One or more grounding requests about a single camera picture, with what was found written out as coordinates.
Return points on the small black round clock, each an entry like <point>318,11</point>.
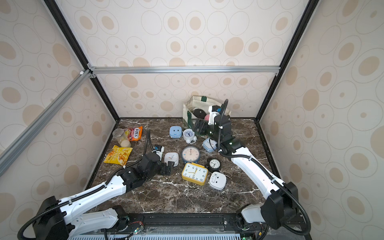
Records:
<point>213,165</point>

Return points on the white square clock face-down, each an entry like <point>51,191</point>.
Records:
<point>217,181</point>

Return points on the aluminium horizontal back rail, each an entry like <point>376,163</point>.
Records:
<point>185,70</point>

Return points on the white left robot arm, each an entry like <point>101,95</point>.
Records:
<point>68,217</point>

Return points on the black right frame post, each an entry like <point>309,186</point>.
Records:
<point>302,25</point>

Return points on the blue round clock beige face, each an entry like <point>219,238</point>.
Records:
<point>190,154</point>

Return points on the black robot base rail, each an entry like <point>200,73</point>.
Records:
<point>122,226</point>

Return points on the small white round clock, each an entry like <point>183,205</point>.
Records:
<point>189,136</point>

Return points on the blue square clock white face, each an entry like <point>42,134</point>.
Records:
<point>209,145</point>

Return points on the yellow rectangular alarm clock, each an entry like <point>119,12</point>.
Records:
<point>195,173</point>

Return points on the white square clock orange hands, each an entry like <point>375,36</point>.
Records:
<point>172,157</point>

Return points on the aluminium left side rail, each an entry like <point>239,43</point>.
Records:
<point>22,141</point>

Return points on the yellow chips snack bag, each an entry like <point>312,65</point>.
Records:
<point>118,156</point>

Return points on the light blue square clock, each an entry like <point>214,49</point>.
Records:
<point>175,132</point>

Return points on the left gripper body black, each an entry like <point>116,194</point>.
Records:
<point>151,173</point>

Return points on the black vertical frame post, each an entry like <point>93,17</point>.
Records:
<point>53,8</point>

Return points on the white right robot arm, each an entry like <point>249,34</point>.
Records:
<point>281,207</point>

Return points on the canvas tote bag green handles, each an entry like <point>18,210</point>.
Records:
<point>206,104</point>

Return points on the black-backed white twin-bell clock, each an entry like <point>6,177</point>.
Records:
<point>199,113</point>

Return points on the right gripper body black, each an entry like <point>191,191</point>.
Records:
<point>212,129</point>

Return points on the orange Fox's candy bag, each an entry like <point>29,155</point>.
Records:
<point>134,134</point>

